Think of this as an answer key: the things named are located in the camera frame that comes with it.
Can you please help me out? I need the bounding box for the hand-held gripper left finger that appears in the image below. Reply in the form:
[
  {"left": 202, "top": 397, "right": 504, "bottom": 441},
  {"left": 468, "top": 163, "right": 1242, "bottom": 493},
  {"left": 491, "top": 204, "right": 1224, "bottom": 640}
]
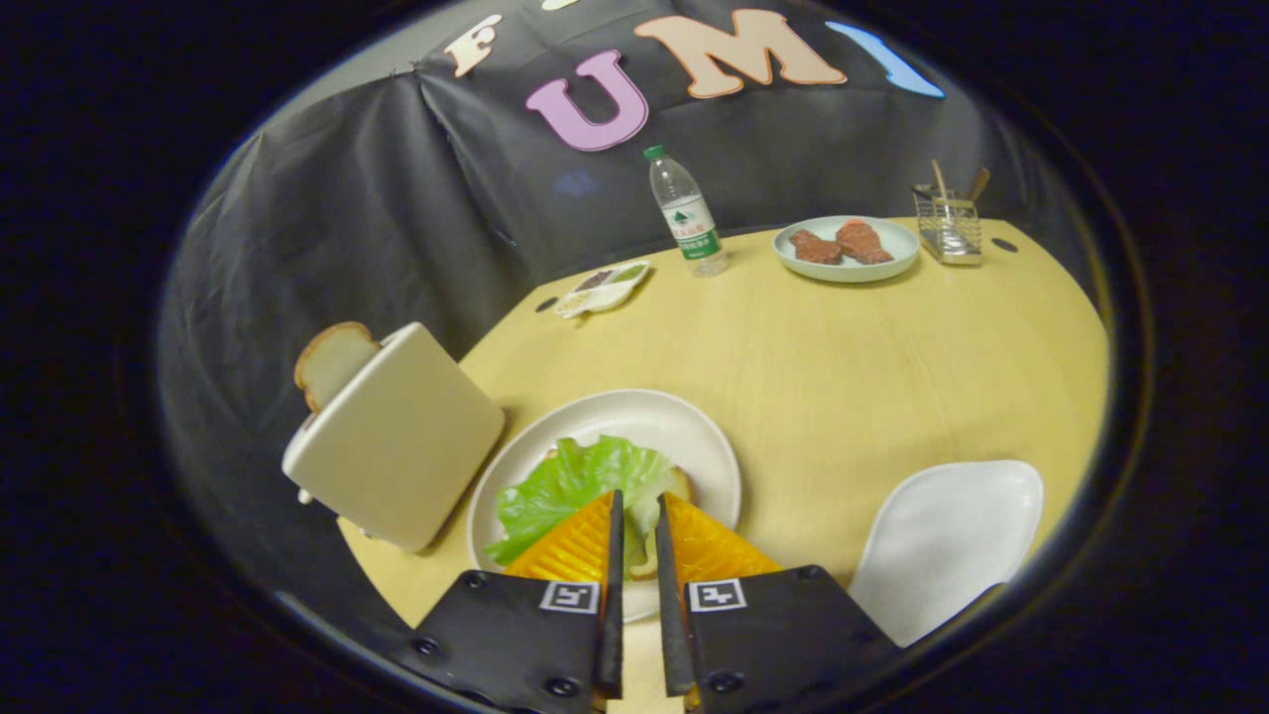
[{"left": 409, "top": 488, "right": 627, "bottom": 714}]

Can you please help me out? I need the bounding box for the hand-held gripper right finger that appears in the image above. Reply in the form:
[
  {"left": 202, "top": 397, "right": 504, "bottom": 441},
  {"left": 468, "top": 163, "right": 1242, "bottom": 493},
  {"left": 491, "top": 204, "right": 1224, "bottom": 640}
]
[{"left": 652, "top": 491, "right": 905, "bottom": 714}]

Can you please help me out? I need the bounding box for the green lettuce leaf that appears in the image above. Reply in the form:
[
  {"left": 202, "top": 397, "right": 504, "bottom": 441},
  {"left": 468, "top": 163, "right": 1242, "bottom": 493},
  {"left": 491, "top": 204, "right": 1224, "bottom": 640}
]
[{"left": 486, "top": 434, "right": 677, "bottom": 576}]

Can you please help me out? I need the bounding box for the toasted bread slice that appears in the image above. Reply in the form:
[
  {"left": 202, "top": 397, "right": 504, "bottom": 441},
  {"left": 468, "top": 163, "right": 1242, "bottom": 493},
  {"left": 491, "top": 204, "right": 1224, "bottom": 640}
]
[{"left": 293, "top": 320, "right": 382, "bottom": 413}]

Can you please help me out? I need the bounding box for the round white plate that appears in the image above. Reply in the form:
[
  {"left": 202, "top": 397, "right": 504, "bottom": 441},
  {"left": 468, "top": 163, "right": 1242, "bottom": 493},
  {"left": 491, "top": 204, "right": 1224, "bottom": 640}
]
[{"left": 466, "top": 389, "right": 743, "bottom": 624}]

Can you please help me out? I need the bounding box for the white toaster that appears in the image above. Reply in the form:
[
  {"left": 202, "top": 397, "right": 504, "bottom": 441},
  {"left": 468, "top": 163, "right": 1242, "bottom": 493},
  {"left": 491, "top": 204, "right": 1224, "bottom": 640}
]
[{"left": 282, "top": 321, "right": 507, "bottom": 553}]

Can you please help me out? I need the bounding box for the white rounded square plate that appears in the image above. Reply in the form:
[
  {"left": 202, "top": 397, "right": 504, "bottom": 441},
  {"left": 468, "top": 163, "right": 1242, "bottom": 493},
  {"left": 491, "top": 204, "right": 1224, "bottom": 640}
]
[{"left": 849, "top": 459, "right": 1045, "bottom": 649}]

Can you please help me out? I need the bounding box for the white divided condiment dish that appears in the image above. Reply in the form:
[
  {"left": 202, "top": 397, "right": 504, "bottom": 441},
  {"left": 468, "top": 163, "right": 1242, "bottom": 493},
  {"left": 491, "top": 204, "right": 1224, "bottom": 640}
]
[{"left": 553, "top": 260, "right": 652, "bottom": 319}]

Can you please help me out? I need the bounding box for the clear plastic water bottle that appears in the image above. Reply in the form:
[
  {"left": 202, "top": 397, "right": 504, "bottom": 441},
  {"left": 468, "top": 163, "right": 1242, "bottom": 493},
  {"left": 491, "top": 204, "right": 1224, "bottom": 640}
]
[{"left": 642, "top": 145, "right": 730, "bottom": 278}]

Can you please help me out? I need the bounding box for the pale green round plate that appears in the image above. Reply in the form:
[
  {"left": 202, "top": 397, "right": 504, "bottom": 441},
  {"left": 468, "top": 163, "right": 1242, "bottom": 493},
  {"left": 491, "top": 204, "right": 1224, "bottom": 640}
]
[{"left": 772, "top": 215, "right": 920, "bottom": 285}]

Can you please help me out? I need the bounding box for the brown meat patty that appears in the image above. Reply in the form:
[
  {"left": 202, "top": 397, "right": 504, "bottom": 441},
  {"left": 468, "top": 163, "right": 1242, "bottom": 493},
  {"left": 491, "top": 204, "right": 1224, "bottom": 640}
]
[
  {"left": 789, "top": 229, "right": 844, "bottom": 266},
  {"left": 835, "top": 219, "right": 894, "bottom": 266}
]

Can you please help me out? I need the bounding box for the black backdrop cloth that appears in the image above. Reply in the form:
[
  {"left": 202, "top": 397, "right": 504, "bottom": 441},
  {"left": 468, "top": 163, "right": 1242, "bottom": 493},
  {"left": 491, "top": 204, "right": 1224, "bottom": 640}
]
[{"left": 157, "top": 0, "right": 1101, "bottom": 596}]

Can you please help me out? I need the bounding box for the wire mesh utensil holder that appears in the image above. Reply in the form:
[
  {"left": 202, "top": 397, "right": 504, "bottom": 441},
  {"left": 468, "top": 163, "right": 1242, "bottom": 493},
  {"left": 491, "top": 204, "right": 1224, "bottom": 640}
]
[{"left": 912, "top": 186, "right": 983, "bottom": 266}]

